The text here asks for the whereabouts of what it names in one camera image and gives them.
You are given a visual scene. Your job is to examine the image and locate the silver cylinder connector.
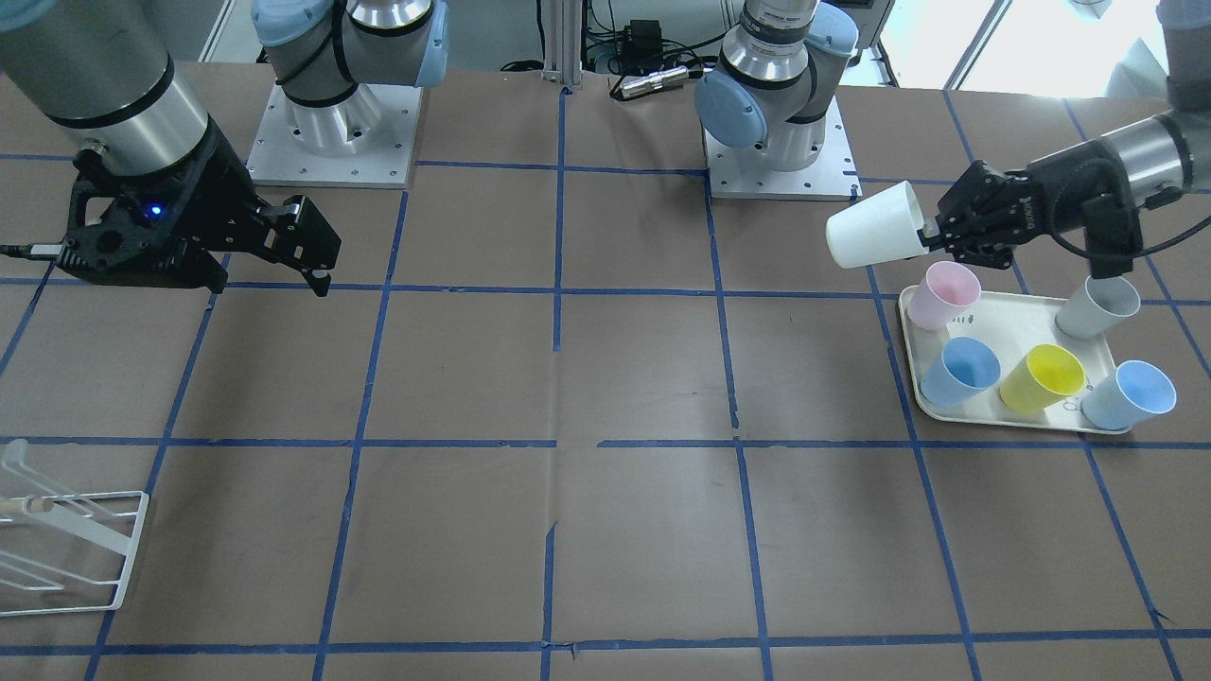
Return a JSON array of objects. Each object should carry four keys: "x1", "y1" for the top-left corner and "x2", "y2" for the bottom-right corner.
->
[{"x1": 609, "y1": 65, "x2": 691, "y2": 102}]

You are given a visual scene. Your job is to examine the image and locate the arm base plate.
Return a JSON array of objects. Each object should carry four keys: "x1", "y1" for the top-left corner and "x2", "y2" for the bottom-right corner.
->
[
  {"x1": 695, "y1": 78, "x2": 863, "y2": 201},
  {"x1": 247, "y1": 82, "x2": 427, "y2": 189}
]

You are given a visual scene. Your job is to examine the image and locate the beige serving tray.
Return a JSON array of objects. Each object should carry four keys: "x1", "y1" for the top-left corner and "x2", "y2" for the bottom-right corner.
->
[{"x1": 897, "y1": 286, "x2": 1131, "y2": 435}]

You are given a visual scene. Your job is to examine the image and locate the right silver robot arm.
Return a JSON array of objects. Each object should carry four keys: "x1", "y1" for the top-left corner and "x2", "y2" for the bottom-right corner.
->
[{"x1": 2, "y1": 1, "x2": 448, "y2": 297}]

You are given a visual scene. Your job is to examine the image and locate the grey plastic cup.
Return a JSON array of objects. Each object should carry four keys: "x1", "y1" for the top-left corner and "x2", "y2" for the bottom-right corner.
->
[{"x1": 1054, "y1": 276, "x2": 1142, "y2": 341}]

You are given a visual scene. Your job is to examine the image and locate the light blue cup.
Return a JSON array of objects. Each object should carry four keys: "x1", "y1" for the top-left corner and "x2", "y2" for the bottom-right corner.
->
[
  {"x1": 920, "y1": 337, "x2": 1001, "y2": 407},
  {"x1": 1080, "y1": 360, "x2": 1178, "y2": 431}
]

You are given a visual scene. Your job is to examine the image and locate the light blue cup far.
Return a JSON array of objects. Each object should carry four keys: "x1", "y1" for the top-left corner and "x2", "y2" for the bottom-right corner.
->
[{"x1": 920, "y1": 337, "x2": 1001, "y2": 407}]

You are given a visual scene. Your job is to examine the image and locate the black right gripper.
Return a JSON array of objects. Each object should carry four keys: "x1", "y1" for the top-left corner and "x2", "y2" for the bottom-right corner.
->
[{"x1": 54, "y1": 121, "x2": 342, "y2": 298}]

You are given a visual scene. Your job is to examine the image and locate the light blue cup near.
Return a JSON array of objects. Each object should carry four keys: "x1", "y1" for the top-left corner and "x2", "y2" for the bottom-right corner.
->
[{"x1": 1080, "y1": 360, "x2": 1178, "y2": 431}]

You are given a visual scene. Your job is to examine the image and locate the white wire cup rack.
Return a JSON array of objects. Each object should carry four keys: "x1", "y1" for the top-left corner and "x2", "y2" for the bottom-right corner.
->
[{"x1": 1, "y1": 439, "x2": 150, "y2": 618}]

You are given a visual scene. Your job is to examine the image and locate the yellow plastic cup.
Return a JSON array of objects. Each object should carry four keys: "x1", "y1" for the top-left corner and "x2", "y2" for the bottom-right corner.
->
[{"x1": 998, "y1": 343, "x2": 1087, "y2": 414}]

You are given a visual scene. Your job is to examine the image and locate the pink plastic cup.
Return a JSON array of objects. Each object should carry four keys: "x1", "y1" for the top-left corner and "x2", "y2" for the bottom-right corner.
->
[{"x1": 905, "y1": 261, "x2": 983, "y2": 331}]

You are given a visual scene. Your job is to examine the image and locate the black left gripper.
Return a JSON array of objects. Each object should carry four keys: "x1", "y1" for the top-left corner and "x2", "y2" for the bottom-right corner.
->
[{"x1": 922, "y1": 141, "x2": 1141, "y2": 279}]

